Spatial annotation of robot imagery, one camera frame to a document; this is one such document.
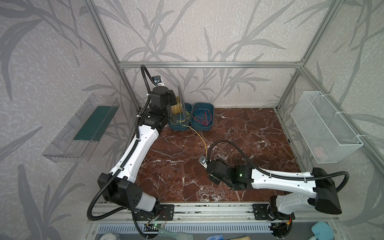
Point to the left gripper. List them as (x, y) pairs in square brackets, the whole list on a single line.
[(173, 106)]

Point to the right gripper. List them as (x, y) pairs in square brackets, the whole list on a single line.
[(211, 168)]

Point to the teal bin with yellow cables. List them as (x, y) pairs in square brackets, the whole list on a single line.
[(181, 124)]

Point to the teal bin with red cables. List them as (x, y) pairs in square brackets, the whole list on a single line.
[(202, 116)]

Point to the dark grey foam spool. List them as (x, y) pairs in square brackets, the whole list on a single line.
[(179, 110)]

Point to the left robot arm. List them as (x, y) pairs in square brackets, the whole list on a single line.
[(118, 186)]

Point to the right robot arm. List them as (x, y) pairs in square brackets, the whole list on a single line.
[(314, 190)]

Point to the light blue plastic object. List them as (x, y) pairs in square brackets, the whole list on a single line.
[(322, 231)]

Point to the green circuit board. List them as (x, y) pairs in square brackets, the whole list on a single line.
[(153, 227)]

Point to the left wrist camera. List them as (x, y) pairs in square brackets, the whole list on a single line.
[(157, 81)]

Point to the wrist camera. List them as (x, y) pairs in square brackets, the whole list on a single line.
[(204, 161), (157, 81)]

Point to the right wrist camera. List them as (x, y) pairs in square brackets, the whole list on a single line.
[(204, 161)]

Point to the teal handled tool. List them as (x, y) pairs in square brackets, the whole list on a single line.
[(175, 235)]

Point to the clear plastic wall shelf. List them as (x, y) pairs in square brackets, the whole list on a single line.
[(79, 138)]

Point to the white wire mesh basket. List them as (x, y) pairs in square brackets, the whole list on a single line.
[(328, 135)]

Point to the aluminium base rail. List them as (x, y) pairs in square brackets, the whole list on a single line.
[(211, 212)]

